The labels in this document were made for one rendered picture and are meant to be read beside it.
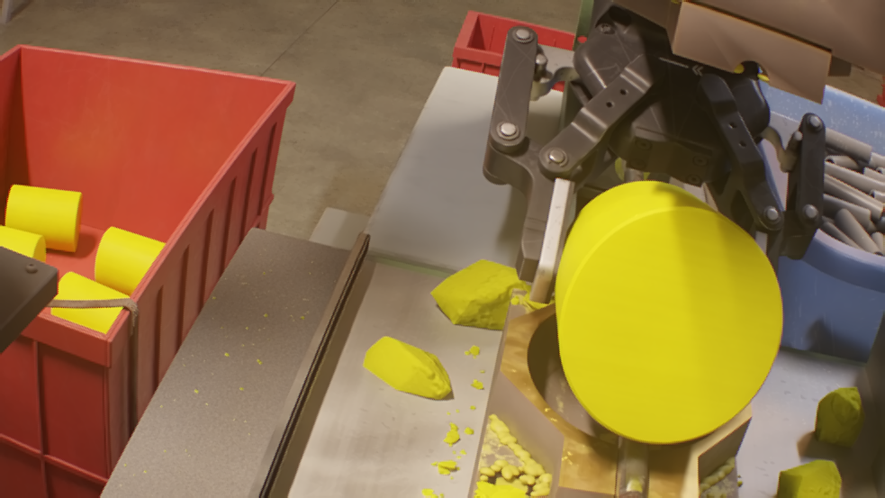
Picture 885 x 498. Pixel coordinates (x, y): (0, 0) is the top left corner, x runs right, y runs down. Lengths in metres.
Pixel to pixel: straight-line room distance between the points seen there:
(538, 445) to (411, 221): 0.25
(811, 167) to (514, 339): 0.14
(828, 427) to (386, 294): 0.21
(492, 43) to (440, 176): 2.59
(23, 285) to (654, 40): 0.38
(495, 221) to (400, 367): 0.18
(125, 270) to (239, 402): 0.82
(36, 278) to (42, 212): 0.67
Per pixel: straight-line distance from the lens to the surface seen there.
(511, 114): 0.47
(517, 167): 0.46
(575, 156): 0.46
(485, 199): 0.68
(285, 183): 3.33
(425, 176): 0.69
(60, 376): 0.85
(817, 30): 0.32
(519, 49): 0.49
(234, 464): 0.43
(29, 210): 1.38
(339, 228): 0.73
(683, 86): 0.50
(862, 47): 0.33
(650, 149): 0.48
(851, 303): 0.64
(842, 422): 0.53
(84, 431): 0.87
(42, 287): 0.70
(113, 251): 1.29
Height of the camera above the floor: 1.25
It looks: 23 degrees down
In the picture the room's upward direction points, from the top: 12 degrees clockwise
